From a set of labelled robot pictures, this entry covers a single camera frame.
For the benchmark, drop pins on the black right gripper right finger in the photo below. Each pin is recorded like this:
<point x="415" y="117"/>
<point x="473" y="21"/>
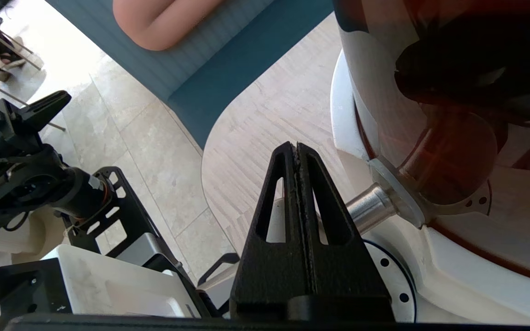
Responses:
<point x="348" y="271"/>

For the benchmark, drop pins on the pink bolster cushion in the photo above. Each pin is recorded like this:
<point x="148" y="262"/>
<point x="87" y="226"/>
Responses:
<point x="141" y="23"/>
<point x="191" y="18"/>

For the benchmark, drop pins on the large dark tea dispenser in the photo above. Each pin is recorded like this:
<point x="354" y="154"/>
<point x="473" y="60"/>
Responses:
<point x="467" y="285"/>

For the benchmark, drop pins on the teal sofa bench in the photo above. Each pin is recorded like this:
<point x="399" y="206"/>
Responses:
<point x="246" y="55"/>

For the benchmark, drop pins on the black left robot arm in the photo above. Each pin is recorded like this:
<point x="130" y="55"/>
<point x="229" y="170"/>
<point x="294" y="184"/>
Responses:
<point x="39" y="188"/>

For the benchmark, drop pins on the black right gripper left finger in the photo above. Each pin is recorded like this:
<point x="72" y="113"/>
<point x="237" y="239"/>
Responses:
<point x="269" y="276"/>

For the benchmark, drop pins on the large metal dispenser tap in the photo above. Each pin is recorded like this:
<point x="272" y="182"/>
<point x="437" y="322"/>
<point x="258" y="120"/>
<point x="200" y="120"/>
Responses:
<point x="368" y="208"/>

